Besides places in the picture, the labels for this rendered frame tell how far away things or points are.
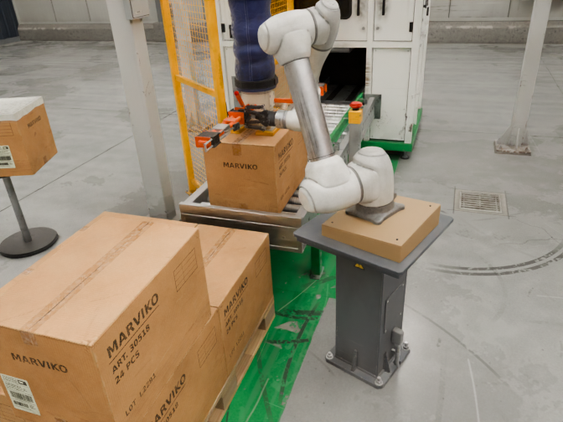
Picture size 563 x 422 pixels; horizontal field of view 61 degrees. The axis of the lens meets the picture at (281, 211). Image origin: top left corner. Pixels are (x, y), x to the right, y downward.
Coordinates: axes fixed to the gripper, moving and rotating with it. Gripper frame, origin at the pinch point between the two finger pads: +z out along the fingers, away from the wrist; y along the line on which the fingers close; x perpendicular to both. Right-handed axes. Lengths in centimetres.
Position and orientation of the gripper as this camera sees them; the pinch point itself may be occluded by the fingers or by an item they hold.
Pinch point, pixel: (238, 115)
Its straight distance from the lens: 245.5
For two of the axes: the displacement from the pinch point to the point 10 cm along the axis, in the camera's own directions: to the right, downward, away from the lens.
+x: 3.2, -4.7, 8.2
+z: -9.5, -1.2, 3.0
